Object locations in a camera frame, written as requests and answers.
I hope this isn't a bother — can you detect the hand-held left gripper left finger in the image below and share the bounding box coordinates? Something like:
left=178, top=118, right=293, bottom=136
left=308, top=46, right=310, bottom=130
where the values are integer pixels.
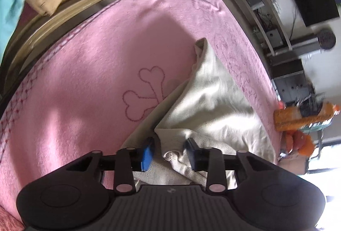
left=65, top=136, right=155, bottom=196

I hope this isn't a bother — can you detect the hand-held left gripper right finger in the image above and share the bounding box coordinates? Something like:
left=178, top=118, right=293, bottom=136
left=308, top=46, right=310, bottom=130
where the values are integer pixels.
left=185, top=138, right=275, bottom=194

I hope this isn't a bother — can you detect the beige sweatshirt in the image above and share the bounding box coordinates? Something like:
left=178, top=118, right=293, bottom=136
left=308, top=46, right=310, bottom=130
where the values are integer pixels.
left=120, top=37, right=276, bottom=186

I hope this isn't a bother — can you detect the orange juice bottle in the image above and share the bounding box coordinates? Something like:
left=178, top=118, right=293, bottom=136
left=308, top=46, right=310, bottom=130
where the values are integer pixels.
left=274, top=102, right=341, bottom=132

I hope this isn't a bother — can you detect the pink printed towel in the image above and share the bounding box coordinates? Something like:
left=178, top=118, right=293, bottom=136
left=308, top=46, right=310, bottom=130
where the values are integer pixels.
left=0, top=0, right=283, bottom=221

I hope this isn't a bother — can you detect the small orange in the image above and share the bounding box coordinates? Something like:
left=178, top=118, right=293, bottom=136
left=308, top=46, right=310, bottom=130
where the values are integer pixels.
left=293, top=132, right=315, bottom=155

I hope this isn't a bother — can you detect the black sideboard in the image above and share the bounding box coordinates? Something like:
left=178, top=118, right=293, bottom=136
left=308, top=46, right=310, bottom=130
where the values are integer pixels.
left=269, top=59, right=315, bottom=101

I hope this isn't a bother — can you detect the grey television stand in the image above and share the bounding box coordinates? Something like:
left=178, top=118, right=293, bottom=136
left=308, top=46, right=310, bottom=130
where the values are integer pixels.
left=192, top=0, right=292, bottom=57

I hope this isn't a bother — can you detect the tall grey speaker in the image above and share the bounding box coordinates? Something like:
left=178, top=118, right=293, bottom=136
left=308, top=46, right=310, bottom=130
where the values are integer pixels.
left=289, top=35, right=320, bottom=57

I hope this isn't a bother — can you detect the silver box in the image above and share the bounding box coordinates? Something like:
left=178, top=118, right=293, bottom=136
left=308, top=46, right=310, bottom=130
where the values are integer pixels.
left=244, top=0, right=264, bottom=10

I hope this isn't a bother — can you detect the dark round object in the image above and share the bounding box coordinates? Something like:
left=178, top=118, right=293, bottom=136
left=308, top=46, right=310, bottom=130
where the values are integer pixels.
left=318, top=29, right=337, bottom=50

